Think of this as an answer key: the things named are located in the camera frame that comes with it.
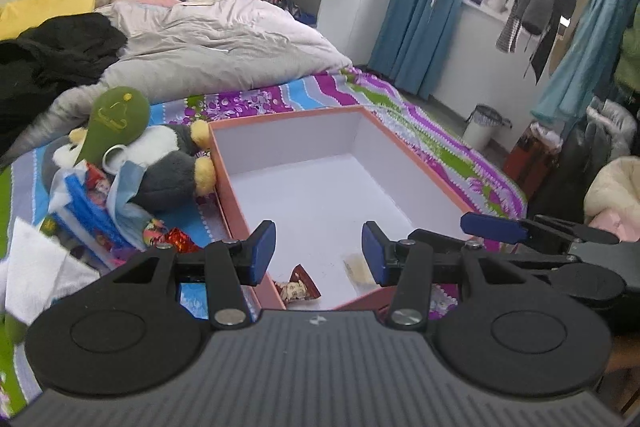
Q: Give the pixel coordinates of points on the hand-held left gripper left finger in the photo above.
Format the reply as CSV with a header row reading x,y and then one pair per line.
x,y
265,252

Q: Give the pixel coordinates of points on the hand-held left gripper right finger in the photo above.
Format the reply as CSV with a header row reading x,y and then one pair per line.
x,y
372,253

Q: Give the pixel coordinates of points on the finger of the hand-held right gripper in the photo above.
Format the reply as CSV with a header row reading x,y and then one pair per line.
x,y
435,236
492,228

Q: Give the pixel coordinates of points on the orange cardboard box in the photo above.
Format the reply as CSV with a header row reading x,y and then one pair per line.
x,y
300,187

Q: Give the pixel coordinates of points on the blue face mask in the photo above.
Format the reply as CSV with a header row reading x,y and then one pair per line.
x,y
122,194

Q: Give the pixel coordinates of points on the small yellowish packet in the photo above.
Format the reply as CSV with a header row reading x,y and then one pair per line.
x,y
359,272

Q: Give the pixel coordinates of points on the brown candy wrapper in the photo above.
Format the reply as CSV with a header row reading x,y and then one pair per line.
x,y
297,288

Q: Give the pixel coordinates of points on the cream fluffy coat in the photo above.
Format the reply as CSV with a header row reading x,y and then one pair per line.
x,y
617,192

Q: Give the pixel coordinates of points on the red box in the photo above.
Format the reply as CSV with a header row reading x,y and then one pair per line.
x,y
530,162

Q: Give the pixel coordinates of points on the colourful patterned bedsheet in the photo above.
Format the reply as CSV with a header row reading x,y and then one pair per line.
x,y
440,157

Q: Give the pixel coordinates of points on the red candy wrapper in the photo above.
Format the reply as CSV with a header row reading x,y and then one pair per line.
x,y
181,241

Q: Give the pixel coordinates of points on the white waste bin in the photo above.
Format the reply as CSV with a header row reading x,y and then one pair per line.
x,y
480,127

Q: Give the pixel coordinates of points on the floral candy wrapper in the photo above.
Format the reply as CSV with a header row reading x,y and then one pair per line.
x,y
154,231

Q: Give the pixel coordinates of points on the grey penguin plush toy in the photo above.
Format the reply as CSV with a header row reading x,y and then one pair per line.
x,y
165,177

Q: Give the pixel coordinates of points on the grey puffer jacket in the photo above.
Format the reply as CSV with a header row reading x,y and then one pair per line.
x,y
612,127

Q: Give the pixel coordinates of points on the blue snack packets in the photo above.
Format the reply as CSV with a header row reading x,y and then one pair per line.
x,y
85,219

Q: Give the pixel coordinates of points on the teal hanging cloth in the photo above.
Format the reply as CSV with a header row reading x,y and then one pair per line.
x,y
585,57

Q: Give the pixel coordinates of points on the green plush toy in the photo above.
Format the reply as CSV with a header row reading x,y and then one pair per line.
x,y
117,117

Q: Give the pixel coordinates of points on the green garment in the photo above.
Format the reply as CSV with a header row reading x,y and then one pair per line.
x,y
630,62

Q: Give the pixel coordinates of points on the blue curtain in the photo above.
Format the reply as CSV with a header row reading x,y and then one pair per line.
x,y
420,32

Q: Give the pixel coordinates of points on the grey duvet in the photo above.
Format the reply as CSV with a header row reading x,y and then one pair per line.
x,y
225,47

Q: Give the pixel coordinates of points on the white cloth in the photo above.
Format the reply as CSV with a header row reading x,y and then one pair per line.
x,y
40,272

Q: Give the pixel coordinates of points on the black clothing pile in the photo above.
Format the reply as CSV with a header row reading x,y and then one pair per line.
x,y
55,57

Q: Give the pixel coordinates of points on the yellow pillow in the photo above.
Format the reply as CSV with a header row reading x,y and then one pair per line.
x,y
45,9

